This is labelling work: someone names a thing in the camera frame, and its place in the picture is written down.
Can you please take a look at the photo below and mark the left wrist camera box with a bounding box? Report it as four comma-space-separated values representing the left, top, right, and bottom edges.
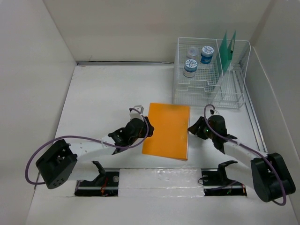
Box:
129, 105, 144, 120

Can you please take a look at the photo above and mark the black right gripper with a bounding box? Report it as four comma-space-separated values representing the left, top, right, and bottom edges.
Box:
187, 116, 216, 140

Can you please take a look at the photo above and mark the front mounting rail with wires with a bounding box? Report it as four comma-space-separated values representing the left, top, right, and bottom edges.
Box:
75, 168, 247, 198

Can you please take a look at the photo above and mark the blue pin jar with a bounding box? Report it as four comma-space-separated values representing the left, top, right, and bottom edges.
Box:
200, 45, 214, 64
183, 59, 198, 78

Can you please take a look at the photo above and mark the orange file folder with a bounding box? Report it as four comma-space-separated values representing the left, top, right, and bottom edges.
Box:
142, 103, 190, 161

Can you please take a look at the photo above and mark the green clip file folder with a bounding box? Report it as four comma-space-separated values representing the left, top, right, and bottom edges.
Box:
219, 31, 236, 73

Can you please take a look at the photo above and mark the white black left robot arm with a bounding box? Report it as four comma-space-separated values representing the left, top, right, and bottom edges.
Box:
36, 117, 154, 189

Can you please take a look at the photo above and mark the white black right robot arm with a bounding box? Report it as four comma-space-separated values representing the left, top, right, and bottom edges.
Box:
188, 115, 296, 206

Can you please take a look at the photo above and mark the clear paper clip jar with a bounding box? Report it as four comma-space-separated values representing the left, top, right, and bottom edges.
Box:
187, 46, 199, 60

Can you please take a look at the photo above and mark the white wire desk organizer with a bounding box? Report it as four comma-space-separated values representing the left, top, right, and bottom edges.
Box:
172, 37, 251, 109

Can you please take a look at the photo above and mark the metal rail at back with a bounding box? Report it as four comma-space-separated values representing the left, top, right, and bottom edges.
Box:
77, 61, 174, 66

